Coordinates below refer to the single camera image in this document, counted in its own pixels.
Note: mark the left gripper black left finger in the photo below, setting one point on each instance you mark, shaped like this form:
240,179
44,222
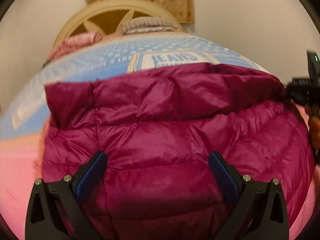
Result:
43,220

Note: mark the blue pink patterned bedspread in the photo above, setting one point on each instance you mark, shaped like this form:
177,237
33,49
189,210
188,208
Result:
23,121

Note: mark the magenta quilted puffer jacket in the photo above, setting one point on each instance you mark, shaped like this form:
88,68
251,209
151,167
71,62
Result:
157,128

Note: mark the striped pillow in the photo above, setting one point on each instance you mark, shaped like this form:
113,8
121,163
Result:
146,25

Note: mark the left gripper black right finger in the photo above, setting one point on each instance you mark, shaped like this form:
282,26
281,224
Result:
260,209

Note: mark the pink floral folded blanket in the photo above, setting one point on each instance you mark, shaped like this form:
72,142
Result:
74,43

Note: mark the person's right hand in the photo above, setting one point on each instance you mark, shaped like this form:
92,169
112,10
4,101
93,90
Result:
313,123

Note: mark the cream wooden headboard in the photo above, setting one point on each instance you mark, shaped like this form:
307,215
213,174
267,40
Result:
107,16

